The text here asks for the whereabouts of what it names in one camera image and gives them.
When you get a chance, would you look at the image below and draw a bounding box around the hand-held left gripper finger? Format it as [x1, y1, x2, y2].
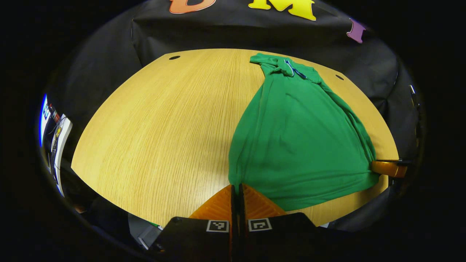
[151, 184, 237, 262]
[239, 184, 321, 262]

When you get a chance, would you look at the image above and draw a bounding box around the green T-shirt with blue trim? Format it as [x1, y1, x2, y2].
[228, 53, 381, 211]

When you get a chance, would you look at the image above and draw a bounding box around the grey flat object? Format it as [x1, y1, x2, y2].
[127, 214, 162, 250]

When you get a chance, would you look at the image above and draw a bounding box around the black backdrop cloth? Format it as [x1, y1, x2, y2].
[47, 0, 423, 233]

